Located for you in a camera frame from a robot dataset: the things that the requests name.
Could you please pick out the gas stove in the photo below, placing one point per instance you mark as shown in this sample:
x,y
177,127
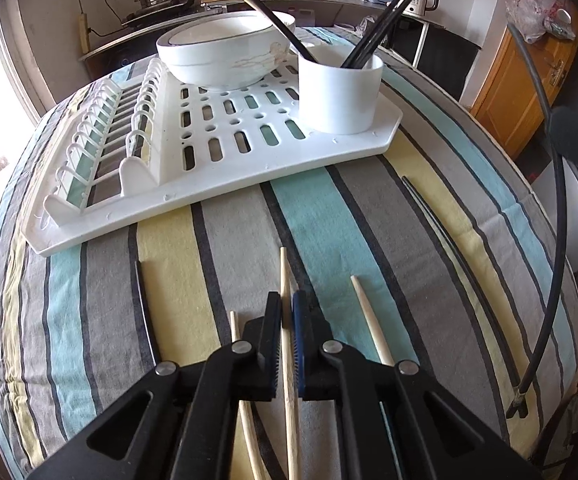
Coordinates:
x,y
164,12

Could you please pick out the white cup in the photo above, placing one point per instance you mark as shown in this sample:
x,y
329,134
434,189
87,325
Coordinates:
x,y
339,100

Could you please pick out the crumpled plastic bag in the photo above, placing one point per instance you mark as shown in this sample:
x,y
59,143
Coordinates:
x,y
371,25

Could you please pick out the metal kitchen counter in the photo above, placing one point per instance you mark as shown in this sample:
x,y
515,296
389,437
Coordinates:
x,y
119,52

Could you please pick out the hanging plastic bags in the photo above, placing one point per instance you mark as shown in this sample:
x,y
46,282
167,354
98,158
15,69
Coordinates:
x,y
534,10

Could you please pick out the sliding glass door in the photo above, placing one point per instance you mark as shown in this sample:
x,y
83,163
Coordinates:
x,y
14,60

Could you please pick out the white plastic dish rack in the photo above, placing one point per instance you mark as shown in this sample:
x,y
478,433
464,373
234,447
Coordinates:
x,y
349,147

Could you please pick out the wooden door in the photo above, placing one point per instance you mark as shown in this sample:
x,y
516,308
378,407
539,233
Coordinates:
x,y
519,100

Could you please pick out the white ceramic bowl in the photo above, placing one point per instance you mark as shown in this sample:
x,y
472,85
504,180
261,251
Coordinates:
x,y
219,67
209,35

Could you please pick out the striped tablecloth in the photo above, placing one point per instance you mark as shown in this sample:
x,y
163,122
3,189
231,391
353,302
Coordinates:
x,y
319,220

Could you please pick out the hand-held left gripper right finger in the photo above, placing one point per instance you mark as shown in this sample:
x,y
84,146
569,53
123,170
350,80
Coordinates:
x,y
300,320

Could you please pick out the beige power strip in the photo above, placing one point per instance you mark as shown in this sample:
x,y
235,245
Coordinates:
x,y
84,35

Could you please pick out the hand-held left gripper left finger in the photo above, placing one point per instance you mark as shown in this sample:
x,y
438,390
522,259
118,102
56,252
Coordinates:
x,y
271,330

